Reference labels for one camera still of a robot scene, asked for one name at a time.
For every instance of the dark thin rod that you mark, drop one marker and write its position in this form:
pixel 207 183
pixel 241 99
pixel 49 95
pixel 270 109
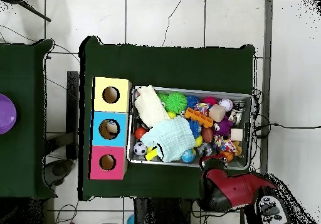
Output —
pixel 37 13

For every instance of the green spiky rubber ball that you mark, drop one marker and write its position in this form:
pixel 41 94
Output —
pixel 176 103

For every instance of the orange long toy block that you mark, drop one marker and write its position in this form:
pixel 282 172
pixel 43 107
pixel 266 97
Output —
pixel 199 118

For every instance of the small soccer ball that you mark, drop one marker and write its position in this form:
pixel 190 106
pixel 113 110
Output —
pixel 140 148

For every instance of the light blue ball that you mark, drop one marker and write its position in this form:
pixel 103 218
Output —
pixel 131 221

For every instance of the purple bowl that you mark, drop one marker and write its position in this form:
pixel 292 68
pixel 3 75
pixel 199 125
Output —
pixel 6 113

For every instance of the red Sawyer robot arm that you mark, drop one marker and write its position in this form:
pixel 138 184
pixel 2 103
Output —
pixel 233 188

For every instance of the small basketball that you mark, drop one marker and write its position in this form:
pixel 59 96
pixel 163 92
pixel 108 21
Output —
pixel 229 155

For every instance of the grey rounded stand foot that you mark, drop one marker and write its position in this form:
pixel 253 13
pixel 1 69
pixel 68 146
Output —
pixel 59 170

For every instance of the dark green table cloth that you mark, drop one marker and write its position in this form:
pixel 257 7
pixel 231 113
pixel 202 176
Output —
pixel 163 66
pixel 22 71

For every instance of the tan wooden cube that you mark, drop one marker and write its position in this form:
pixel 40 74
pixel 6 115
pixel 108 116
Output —
pixel 217 113

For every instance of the wooden box with three holes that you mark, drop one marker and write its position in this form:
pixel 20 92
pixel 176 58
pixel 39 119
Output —
pixel 117 106

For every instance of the mint knitted cloth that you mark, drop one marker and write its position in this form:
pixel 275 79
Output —
pixel 173 137

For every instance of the globe print ball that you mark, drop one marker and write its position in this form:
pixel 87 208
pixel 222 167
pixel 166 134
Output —
pixel 188 156

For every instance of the purple plush monster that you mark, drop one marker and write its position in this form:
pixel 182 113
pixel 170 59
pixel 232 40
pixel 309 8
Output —
pixel 224 127

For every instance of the cream knitted cloth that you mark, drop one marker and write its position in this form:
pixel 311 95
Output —
pixel 150 106

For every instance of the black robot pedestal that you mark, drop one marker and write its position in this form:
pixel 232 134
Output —
pixel 160 212

